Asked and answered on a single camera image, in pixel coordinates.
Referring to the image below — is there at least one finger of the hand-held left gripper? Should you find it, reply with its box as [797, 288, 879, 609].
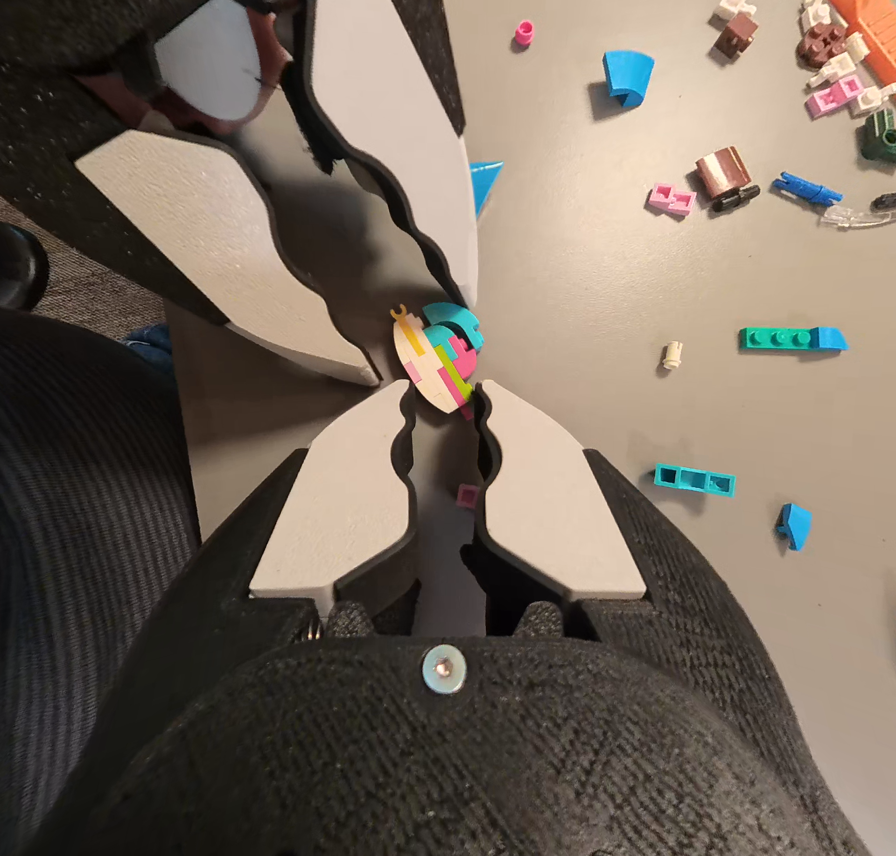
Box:
[282, 0, 482, 309]
[72, 126, 384, 389]

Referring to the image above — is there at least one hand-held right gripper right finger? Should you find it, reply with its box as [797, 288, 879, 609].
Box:
[472, 379, 648, 602]

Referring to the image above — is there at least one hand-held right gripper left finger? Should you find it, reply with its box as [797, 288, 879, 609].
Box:
[248, 379, 419, 615]

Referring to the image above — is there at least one multicoloured lego heart assembly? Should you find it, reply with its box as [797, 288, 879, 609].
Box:
[391, 302, 486, 421]

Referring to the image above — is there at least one blue wedge lego piece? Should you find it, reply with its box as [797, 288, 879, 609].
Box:
[469, 161, 504, 220]

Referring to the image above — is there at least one teal long lego brick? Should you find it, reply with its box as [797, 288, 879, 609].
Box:
[653, 463, 738, 499]

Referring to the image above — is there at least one blue curved lego brick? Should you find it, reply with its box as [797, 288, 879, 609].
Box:
[601, 49, 656, 110]

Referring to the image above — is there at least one small blue curved lego slope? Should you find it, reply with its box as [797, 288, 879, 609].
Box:
[774, 502, 813, 552]

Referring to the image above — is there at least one pink lego plate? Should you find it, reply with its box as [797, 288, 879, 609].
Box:
[804, 75, 868, 121]
[647, 182, 698, 217]

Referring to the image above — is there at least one brown white striped lego brick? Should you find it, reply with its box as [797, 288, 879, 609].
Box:
[694, 145, 754, 199]

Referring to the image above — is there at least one blue lego pin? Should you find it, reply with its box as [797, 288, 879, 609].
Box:
[773, 171, 844, 205]

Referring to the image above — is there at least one transparent lego piece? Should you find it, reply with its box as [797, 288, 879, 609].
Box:
[819, 201, 896, 231]

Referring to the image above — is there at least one dark brown round lego plate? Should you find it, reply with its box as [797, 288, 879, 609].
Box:
[795, 23, 848, 68]

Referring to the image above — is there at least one dark green lego piece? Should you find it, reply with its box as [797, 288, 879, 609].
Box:
[860, 109, 896, 164]

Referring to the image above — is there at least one person's left hand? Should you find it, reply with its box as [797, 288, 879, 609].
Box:
[149, 11, 295, 137]

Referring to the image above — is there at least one person's blue jeans leg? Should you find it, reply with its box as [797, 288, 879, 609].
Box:
[123, 323, 175, 382]

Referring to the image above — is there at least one dark rounded shoe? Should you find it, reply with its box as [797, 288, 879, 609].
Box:
[0, 222, 50, 311]

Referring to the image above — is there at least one dark striped fabric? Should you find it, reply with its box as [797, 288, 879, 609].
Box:
[0, 306, 205, 856]

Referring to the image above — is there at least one teal plate with blue slope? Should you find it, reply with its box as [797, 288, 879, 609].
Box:
[738, 325, 850, 354]

